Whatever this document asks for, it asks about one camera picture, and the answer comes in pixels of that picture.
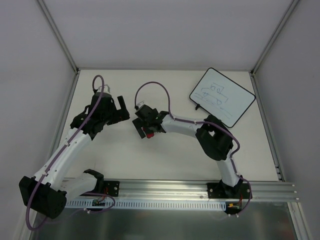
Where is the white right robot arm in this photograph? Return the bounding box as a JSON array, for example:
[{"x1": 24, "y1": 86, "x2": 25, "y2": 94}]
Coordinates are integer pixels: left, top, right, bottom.
[{"x1": 132, "y1": 104, "x2": 252, "y2": 200}]

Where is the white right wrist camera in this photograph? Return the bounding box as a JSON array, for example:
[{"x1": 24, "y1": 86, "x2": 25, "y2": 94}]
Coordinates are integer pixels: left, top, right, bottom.
[{"x1": 135, "y1": 101, "x2": 145, "y2": 110}]

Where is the aluminium mounting rail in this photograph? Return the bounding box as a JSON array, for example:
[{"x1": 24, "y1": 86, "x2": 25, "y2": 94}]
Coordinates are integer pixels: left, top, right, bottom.
[{"x1": 62, "y1": 177, "x2": 301, "y2": 202}]

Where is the black-framed small whiteboard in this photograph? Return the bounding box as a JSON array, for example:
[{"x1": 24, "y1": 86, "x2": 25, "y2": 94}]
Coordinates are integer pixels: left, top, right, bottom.
[{"x1": 189, "y1": 67, "x2": 256, "y2": 128}]

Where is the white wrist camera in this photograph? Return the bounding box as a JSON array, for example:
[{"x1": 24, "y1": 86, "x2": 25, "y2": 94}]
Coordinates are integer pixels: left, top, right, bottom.
[
  {"x1": 135, "y1": 101, "x2": 145, "y2": 110},
  {"x1": 97, "y1": 84, "x2": 111, "y2": 94}
]

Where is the aluminium left corner post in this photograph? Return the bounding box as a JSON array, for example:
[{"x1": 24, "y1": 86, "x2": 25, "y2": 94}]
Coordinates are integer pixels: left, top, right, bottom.
[{"x1": 36, "y1": 0, "x2": 79, "y2": 74}]

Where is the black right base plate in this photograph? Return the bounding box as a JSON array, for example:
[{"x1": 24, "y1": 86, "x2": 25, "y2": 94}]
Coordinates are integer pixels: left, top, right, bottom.
[{"x1": 206, "y1": 181, "x2": 251, "y2": 199}]

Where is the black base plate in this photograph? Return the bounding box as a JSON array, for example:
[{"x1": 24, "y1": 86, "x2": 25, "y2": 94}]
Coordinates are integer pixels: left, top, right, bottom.
[
  {"x1": 102, "y1": 180, "x2": 120, "y2": 197},
  {"x1": 206, "y1": 181, "x2": 251, "y2": 199}
]

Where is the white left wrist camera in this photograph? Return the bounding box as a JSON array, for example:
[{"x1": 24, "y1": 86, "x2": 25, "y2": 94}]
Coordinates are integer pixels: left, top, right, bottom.
[{"x1": 97, "y1": 84, "x2": 111, "y2": 94}]

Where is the red bone-shaped eraser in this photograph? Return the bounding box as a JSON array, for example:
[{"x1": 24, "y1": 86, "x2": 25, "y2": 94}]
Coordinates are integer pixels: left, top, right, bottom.
[{"x1": 146, "y1": 133, "x2": 154, "y2": 139}]

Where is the aluminium right corner post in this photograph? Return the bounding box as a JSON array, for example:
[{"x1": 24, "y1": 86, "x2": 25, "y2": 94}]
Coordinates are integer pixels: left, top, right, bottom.
[{"x1": 250, "y1": 0, "x2": 301, "y2": 75}]

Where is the aluminium corner post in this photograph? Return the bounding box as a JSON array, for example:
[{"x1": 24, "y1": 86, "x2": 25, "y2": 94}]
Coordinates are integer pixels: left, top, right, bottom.
[
  {"x1": 36, "y1": 0, "x2": 79, "y2": 74},
  {"x1": 250, "y1": 0, "x2": 301, "y2": 75}
]

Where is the white slotted cable duct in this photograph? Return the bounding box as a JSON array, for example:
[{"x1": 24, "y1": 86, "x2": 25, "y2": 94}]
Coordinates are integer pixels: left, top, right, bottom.
[{"x1": 66, "y1": 198, "x2": 227, "y2": 211}]

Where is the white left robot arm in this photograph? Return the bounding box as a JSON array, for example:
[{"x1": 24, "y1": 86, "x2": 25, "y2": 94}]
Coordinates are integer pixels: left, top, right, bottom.
[{"x1": 19, "y1": 91, "x2": 130, "y2": 219}]

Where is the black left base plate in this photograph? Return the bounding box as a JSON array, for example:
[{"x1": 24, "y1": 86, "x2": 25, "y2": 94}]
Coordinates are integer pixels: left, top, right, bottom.
[{"x1": 102, "y1": 180, "x2": 120, "y2": 197}]

